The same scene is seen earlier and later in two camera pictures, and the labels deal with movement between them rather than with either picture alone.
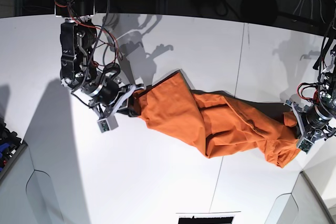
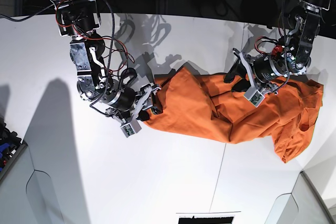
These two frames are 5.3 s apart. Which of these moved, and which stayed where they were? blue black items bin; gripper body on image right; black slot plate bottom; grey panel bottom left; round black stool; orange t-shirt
Moved: orange t-shirt; gripper body on image right
Stayed: round black stool; blue black items bin; grey panel bottom left; black slot plate bottom
